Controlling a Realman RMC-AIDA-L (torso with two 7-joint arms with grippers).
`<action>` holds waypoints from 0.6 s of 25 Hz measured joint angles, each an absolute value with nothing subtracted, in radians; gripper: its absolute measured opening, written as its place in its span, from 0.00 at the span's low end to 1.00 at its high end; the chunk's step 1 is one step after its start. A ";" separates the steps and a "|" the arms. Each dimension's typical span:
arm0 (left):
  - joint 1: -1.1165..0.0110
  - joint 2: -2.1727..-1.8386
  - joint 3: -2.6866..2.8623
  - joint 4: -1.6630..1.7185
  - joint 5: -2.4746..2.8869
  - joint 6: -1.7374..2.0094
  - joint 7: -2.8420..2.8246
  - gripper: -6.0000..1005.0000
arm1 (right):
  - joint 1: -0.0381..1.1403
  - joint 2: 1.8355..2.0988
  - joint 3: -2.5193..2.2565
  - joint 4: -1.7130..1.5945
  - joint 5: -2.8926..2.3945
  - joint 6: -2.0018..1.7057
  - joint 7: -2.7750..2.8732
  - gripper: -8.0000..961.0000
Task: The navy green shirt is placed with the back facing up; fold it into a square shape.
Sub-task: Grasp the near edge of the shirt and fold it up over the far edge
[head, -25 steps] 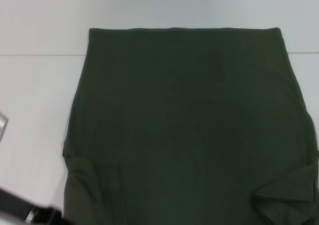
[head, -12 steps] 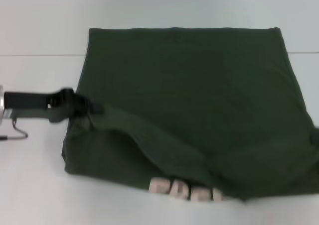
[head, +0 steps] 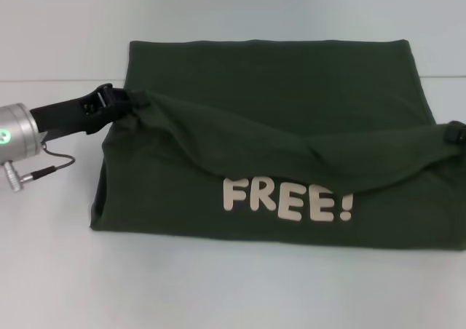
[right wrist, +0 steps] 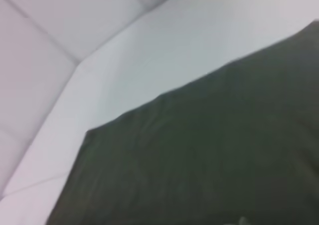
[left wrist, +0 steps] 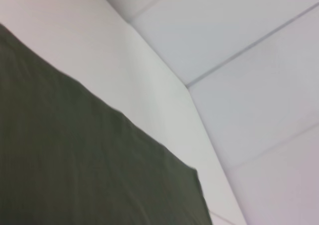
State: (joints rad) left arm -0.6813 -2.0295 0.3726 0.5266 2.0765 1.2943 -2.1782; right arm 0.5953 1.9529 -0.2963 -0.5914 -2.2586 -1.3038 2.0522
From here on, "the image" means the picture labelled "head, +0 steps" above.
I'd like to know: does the dark green t-shirt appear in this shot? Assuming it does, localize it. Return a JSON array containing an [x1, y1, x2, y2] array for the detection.
[[89, 39, 466, 253]]

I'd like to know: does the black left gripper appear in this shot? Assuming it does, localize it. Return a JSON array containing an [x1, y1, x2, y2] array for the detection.
[[28, 83, 140, 140]]

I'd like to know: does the thin left arm cable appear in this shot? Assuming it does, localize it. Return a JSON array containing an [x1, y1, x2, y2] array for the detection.
[[16, 145, 76, 176]]

